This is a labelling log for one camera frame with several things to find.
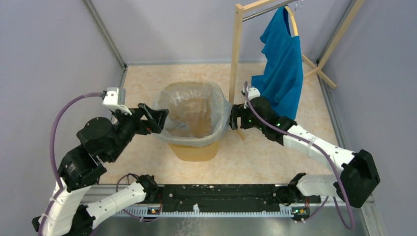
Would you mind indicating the wooden clothes rack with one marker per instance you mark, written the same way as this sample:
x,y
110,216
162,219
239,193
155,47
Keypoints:
x,y
260,7

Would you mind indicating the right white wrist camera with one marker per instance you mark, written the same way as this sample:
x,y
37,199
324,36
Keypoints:
x,y
250,92

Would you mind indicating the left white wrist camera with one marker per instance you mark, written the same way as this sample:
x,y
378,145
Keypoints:
x,y
114,100

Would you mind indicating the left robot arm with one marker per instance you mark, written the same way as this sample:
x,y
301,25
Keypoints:
x,y
100,141

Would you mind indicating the yellow clothes hanger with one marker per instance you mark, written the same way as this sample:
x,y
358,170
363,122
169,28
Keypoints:
x,y
293,20

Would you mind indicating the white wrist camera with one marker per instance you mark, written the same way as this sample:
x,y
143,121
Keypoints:
x,y
114,100
250,92

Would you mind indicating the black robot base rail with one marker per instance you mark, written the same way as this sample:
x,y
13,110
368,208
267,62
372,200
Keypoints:
x,y
227,198

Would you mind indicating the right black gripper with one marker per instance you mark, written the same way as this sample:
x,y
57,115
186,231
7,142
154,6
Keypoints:
x,y
238,111

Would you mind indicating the yellow mesh trash bin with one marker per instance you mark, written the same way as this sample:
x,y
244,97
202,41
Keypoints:
x,y
193,151

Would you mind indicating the metal corner post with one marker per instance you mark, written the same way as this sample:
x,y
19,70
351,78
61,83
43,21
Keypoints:
x,y
105,33

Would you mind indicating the white cable duct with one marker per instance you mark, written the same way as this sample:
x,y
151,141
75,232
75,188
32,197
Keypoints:
x,y
146,212

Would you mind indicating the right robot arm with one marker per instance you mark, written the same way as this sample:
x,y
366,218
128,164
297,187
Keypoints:
x,y
354,174

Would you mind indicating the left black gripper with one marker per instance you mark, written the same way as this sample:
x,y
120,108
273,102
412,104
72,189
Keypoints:
x,y
146,127

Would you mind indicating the blue plastic trash bag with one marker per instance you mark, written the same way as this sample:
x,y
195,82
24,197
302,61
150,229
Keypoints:
x,y
176,93

